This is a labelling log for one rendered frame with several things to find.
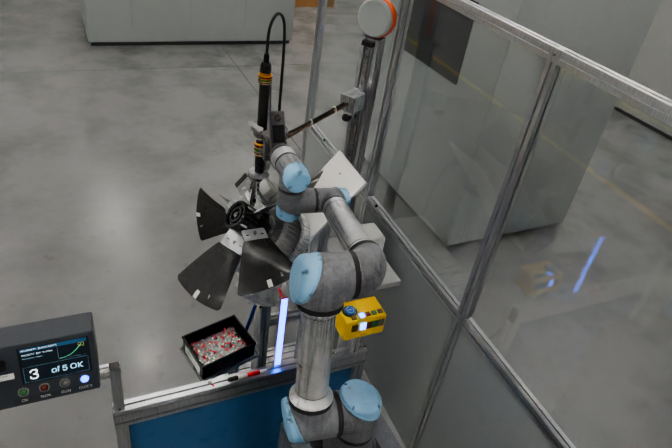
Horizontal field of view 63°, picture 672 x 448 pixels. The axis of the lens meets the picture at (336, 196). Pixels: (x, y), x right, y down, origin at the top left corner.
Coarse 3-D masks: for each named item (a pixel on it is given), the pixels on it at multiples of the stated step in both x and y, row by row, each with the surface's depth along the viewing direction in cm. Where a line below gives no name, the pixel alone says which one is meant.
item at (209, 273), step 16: (208, 256) 210; (224, 256) 209; (240, 256) 210; (192, 272) 210; (208, 272) 209; (224, 272) 209; (192, 288) 209; (208, 288) 208; (224, 288) 208; (208, 304) 206
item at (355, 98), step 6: (348, 90) 231; (354, 90) 232; (360, 90) 232; (342, 96) 228; (348, 96) 226; (354, 96) 227; (360, 96) 228; (348, 102) 227; (354, 102) 226; (360, 102) 230; (348, 108) 228; (354, 108) 227; (360, 108) 232
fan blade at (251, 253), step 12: (252, 240) 201; (264, 240) 202; (252, 252) 196; (264, 252) 197; (276, 252) 198; (240, 264) 193; (252, 264) 193; (264, 264) 193; (276, 264) 193; (288, 264) 193; (240, 276) 190; (252, 276) 189; (264, 276) 189; (276, 276) 189; (288, 276) 188; (240, 288) 188; (252, 288) 187; (264, 288) 186
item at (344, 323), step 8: (344, 304) 196; (352, 304) 197; (360, 304) 197; (368, 304) 198; (376, 304) 198; (344, 312) 192; (360, 312) 194; (384, 312) 195; (336, 320) 197; (344, 320) 190; (352, 320) 190; (360, 320) 191; (368, 320) 192; (344, 328) 191; (376, 328) 197; (344, 336) 192; (352, 336) 194; (360, 336) 196
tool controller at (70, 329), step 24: (0, 336) 145; (24, 336) 145; (48, 336) 146; (72, 336) 147; (0, 360) 141; (24, 360) 144; (48, 360) 146; (72, 360) 149; (96, 360) 152; (0, 384) 143; (24, 384) 146; (72, 384) 151; (96, 384) 154; (0, 408) 145
